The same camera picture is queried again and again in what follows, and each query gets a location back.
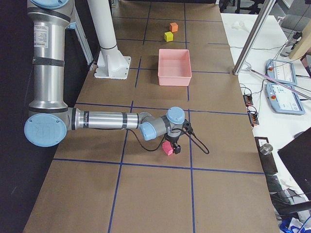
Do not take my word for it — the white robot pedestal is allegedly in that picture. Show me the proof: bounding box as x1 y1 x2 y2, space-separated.
88 0 131 80

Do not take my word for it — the aluminium frame post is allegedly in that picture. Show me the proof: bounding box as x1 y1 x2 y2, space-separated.
232 0 276 75

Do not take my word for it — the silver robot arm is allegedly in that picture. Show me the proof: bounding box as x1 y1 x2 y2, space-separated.
24 0 187 154

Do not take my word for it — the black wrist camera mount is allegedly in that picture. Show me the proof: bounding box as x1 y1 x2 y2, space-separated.
183 119 193 134

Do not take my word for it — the lower orange black connector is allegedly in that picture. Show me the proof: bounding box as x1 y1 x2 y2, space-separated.
247 110 259 127

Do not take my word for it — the upper orange black connector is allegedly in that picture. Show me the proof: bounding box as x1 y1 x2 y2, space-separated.
243 94 253 106

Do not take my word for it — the pink plastic bin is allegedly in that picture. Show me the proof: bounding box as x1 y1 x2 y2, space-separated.
158 49 192 86

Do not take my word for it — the yellow foam block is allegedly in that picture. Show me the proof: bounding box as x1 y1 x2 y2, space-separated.
164 32 173 42

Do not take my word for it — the black monitor corner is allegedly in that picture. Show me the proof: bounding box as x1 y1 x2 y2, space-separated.
277 130 311 199

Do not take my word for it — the orange black connector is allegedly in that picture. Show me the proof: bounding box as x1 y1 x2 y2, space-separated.
243 94 253 106
247 110 259 127

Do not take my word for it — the red foam block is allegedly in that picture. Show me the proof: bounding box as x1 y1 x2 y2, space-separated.
162 141 173 156

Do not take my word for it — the orange foam block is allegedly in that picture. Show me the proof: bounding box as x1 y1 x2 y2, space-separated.
169 22 178 33

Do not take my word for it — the small metal cylinder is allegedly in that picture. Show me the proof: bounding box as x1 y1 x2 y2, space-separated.
259 143 273 155

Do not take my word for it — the upper teach pendant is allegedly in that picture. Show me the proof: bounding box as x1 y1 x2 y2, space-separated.
266 59 297 85

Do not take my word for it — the lower teach pendant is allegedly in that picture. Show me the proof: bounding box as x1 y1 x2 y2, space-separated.
265 83 305 116

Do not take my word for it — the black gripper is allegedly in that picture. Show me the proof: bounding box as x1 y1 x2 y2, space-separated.
165 132 181 154

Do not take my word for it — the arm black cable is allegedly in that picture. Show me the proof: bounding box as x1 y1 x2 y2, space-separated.
126 125 210 154

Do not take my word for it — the teach pendant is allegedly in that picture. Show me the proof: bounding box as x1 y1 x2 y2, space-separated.
266 59 297 85
265 83 305 116

